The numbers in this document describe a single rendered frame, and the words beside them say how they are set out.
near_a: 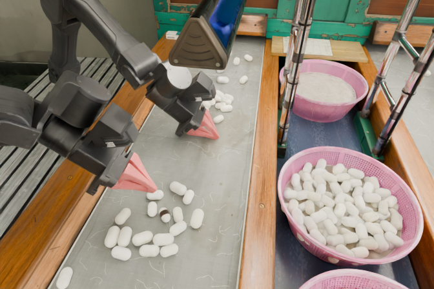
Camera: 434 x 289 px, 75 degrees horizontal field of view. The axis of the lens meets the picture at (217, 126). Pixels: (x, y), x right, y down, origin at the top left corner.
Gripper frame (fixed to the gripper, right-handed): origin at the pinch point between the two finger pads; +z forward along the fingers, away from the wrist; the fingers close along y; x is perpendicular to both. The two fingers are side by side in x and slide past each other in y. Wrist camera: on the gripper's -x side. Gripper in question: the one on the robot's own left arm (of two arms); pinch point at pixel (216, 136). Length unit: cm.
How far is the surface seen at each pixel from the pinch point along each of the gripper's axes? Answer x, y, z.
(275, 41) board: -10, 54, 9
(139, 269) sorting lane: 4.9, -34.0, -4.7
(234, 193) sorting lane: -3.9, -15.7, 5.6
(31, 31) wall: 139, 130, -99
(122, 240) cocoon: 6.3, -30.5, -9.1
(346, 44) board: -28, 55, 28
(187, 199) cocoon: 0.7, -20.1, -2.1
